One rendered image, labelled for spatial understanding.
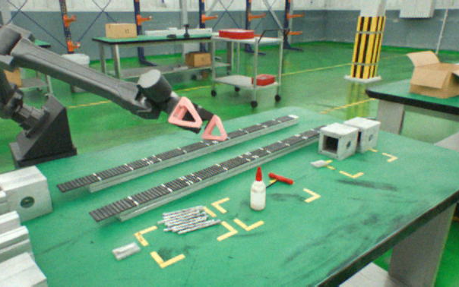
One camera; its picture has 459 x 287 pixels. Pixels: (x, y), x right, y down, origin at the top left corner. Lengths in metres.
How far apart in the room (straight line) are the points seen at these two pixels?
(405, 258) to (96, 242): 1.21
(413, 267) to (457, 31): 10.39
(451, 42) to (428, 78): 9.44
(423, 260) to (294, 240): 0.85
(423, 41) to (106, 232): 11.58
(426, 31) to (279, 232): 11.36
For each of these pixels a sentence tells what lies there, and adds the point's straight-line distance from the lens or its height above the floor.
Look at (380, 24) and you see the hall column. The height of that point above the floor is 0.97.
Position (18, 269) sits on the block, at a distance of 0.69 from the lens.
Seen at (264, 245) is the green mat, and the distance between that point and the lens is 0.81.
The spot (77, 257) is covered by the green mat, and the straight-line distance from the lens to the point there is 0.83.
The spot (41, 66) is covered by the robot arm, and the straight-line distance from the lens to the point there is 1.00.
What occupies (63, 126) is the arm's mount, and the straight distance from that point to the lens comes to 1.36.
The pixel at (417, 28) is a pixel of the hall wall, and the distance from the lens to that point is 12.14.
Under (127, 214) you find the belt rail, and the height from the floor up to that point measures 0.79.
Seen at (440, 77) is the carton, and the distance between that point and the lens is 2.33.
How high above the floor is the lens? 1.27
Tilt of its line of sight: 22 degrees down
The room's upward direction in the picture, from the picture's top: straight up
